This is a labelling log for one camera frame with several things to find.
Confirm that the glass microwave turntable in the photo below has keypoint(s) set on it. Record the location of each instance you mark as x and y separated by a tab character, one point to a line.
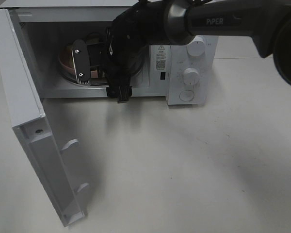
91	82

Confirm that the white microwave door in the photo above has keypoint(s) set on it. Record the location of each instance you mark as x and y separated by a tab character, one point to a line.
29	121

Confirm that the round door release button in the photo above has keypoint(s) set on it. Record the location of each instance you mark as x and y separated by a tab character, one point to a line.
186	95

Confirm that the upper white power knob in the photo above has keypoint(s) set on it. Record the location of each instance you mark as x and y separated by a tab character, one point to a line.
197	47

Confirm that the white microwave oven body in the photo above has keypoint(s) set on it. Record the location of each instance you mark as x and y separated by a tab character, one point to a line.
36	61

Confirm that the pink round plate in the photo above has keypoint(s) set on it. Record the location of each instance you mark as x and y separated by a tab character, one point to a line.
66	62

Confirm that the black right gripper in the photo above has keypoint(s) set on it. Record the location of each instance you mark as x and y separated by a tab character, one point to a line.
119	71

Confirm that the white timer knob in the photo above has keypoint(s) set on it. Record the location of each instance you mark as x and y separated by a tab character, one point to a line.
191	76

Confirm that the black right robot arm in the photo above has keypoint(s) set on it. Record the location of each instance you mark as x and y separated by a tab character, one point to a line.
177	22

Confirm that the white warning label sticker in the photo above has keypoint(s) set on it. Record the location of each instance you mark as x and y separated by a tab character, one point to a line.
162	57

